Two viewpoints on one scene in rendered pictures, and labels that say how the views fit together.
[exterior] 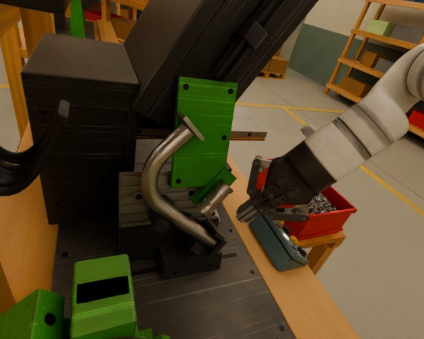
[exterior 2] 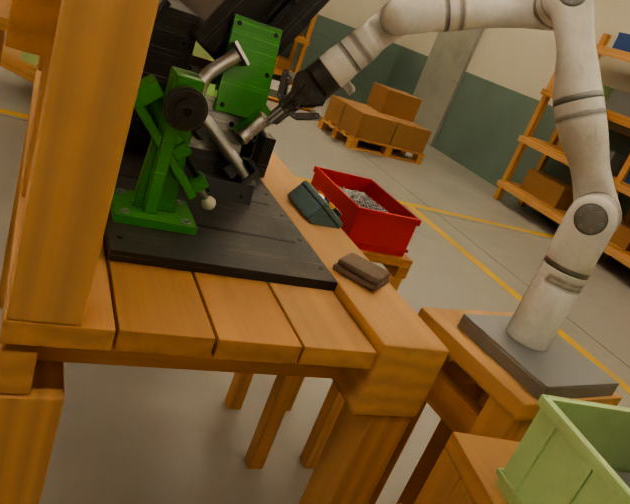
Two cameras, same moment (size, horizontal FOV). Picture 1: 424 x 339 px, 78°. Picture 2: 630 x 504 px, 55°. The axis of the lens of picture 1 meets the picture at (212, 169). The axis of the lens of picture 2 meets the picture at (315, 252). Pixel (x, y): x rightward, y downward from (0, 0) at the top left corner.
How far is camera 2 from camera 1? 0.95 m
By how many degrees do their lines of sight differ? 12
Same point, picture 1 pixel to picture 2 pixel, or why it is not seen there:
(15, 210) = not seen: hidden behind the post
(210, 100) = (258, 39)
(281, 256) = (313, 208)
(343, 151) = (338, 56)
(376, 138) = (357, 49)
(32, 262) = not seen: hidden behind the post
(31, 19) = not seen: outside the picture
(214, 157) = (256, 91)
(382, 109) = (360, 31)
